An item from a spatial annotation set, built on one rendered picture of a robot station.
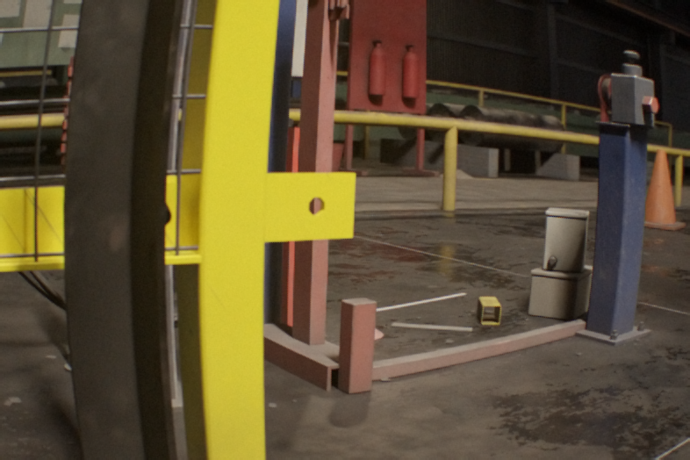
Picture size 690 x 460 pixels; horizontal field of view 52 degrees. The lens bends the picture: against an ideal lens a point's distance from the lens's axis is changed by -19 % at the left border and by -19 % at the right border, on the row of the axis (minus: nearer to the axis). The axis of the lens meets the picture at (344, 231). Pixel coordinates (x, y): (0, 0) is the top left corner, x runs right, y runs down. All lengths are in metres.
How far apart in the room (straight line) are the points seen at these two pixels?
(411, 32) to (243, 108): 7.78
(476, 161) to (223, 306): 8.36
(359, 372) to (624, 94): 0.94
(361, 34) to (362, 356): 6.57
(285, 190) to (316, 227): 0.04
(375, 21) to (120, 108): 7.73
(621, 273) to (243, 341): 1.49
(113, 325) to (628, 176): 1.69
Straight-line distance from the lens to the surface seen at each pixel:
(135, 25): 0.37
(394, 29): 8.21
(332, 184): 0.67
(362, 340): 1.52
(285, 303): 1.94
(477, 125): 5.08
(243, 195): 0.57
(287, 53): 1.84
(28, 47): 6.59
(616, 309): 2.01
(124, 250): 0.37
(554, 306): 2.23
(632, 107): 1.96
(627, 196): 1.97
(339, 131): 11.30
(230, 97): 0.56
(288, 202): 0.65
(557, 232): 2.23
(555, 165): 10.05
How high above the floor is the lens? 0.48
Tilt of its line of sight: 7 degrees down
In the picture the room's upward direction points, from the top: 2 degrees clockwise
